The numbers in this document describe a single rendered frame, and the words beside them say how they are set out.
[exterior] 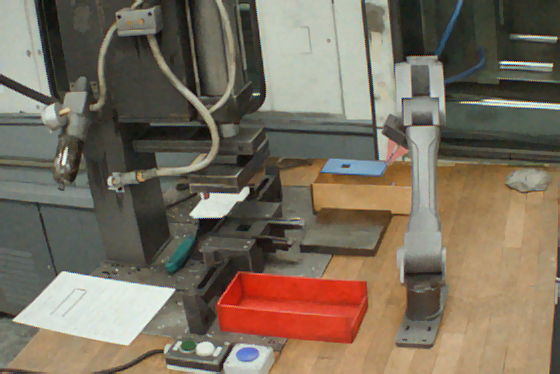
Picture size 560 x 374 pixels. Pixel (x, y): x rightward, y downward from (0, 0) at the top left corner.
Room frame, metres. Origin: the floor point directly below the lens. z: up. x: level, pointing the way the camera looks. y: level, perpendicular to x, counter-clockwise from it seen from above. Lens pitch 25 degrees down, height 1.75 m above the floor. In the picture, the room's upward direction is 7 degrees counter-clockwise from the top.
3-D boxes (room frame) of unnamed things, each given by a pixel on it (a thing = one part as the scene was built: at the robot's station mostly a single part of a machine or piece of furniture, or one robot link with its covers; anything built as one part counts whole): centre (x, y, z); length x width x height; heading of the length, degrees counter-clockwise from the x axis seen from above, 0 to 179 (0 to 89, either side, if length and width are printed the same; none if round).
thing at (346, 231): (1.55, -0.11, 0.91); 0.17 x 0.16 x 0.02; 159
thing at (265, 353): (1.11, 0.10, 0.90); 0.07 x 0.07 x 0.06; 69
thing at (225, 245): (1.50, 0.10, 0.98); 0.20 x 0.10 x 0.01; 159
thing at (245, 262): (1.50, 0.10, 0.94); 0.20 x 0.10 x 0.07; 159
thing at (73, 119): (1.48, 0.41, 1.25); 0.19 x 0.07 x 0.19; 159
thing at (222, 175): (1.51, 0.17, 1.22); 0.26 x 0.18 x 0.30; 69
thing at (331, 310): (1.25, 0.02, 0.93); 0.25 x 0.12 x 0.06; 69
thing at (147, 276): (1.55, 0.17, 0.88); 0.65 x 0.50 x 0.03; 159
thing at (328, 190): (1.70, -0.19, 0.93); 0.25 x 0.13 x 0.08; 69
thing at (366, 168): (1.70, -0.16, 1.00); 0.15 x 0.07 x 0.03; 69
